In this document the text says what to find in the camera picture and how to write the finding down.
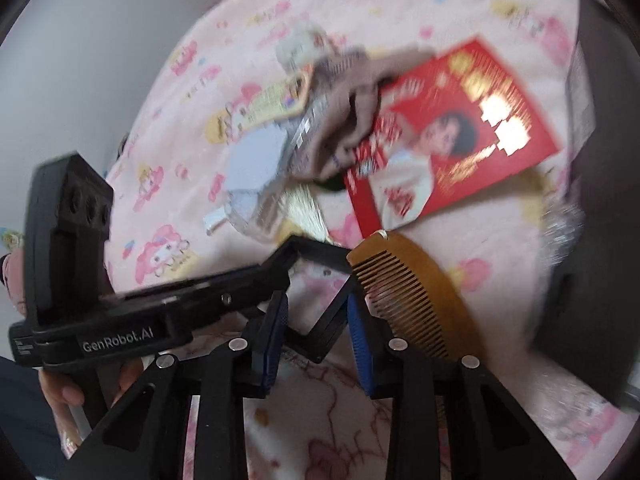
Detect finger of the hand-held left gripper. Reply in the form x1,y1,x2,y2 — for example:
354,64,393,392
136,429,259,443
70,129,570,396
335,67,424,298
165,242,297,332

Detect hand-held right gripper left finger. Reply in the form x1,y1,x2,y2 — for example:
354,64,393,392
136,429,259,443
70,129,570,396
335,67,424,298
65,291,292,480

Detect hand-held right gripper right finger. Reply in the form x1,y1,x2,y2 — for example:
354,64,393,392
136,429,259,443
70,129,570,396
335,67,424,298
346,291,576,480

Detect black square frame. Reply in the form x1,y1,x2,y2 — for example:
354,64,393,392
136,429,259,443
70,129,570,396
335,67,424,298
280,235,364,366

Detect person's left hand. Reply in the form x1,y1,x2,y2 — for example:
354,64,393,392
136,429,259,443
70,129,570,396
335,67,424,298
42,359,146,412

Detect wooden comb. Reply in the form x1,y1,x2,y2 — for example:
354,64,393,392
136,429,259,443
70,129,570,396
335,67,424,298
346,230,487,362

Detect gold foil piece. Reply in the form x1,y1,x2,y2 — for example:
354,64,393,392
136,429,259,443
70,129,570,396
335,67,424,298
285,187,332,242

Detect silver foil packet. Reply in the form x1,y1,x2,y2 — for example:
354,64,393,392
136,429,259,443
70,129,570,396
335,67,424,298
202,105,321,239

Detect dark blue clothing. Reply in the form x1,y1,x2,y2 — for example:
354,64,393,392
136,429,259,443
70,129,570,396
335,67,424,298
0,355,68,463

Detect yellow printed packet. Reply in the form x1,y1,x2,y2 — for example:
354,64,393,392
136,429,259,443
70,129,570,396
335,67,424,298
220,72,314,137

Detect clear plastic wrap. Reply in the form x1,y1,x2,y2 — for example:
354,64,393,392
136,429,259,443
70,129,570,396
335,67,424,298
542,199,587,262

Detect red printed card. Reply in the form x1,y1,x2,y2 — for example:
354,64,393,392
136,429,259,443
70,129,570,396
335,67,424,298
342,35,561,241

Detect pink printed blanket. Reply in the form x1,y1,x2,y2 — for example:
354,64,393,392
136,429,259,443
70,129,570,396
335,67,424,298
65,0,640,480

